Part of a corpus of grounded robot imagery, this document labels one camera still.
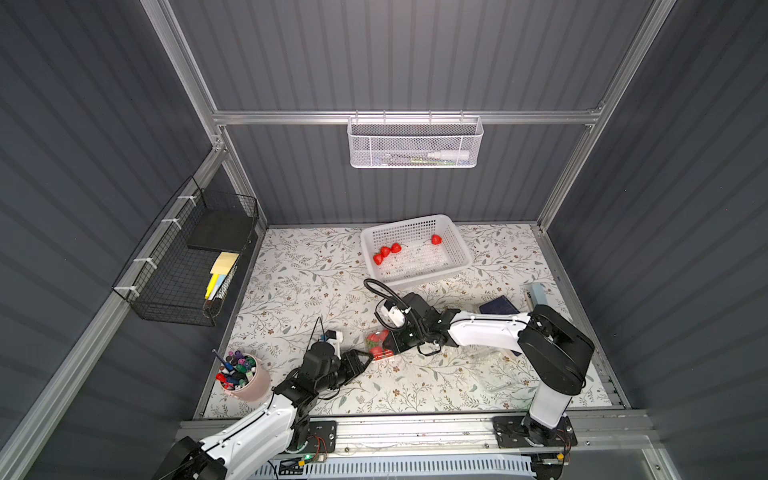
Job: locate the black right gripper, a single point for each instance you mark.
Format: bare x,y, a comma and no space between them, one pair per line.
397,336

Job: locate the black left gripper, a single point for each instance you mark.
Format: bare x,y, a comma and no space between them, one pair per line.
351,366

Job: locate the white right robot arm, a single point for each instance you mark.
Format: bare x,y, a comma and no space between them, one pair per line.
558,351

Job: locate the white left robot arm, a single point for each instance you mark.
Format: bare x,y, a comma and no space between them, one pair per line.
281,425

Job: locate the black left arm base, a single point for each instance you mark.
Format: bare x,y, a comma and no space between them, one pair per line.
318,437

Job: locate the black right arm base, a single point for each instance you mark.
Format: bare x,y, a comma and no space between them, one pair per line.
519,431

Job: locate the dark blue book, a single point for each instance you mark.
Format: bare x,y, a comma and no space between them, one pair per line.
498,306

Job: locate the pink pen cup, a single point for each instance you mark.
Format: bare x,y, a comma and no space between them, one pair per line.
242,376

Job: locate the white perforated plastic basket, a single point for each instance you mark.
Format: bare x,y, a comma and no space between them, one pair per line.
419,261

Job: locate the yellow sticky notes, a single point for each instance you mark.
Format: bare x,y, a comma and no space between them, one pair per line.
219,273

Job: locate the white marker in basket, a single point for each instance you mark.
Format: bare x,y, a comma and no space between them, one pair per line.
449,156

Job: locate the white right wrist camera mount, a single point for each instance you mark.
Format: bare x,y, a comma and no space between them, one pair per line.
394,317

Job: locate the black wire wall basket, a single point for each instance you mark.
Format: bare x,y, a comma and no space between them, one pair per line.
167,277

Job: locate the white wire wall basket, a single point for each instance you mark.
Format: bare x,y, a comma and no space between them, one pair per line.
402,143

